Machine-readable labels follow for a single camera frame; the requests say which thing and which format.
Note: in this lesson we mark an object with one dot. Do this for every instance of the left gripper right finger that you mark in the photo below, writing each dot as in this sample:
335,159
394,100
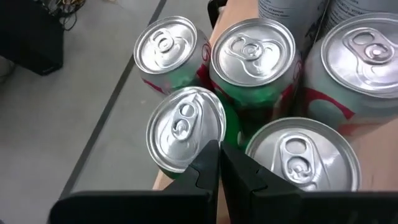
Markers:
295,208

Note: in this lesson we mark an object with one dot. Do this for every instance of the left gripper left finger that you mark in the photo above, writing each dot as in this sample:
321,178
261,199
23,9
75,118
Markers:
140,208

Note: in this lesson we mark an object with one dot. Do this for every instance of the green Sprite can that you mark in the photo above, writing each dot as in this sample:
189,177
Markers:
301,155
183,130

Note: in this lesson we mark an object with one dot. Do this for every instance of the silver Diet Coke can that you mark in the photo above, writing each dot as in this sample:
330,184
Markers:
253,53
164,46
360,56

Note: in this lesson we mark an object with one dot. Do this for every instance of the slim Celsius Arctic Vibe can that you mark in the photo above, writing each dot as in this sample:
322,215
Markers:
292,18
357,9

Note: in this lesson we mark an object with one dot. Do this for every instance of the black computer tower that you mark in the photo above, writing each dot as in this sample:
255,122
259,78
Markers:
31,37

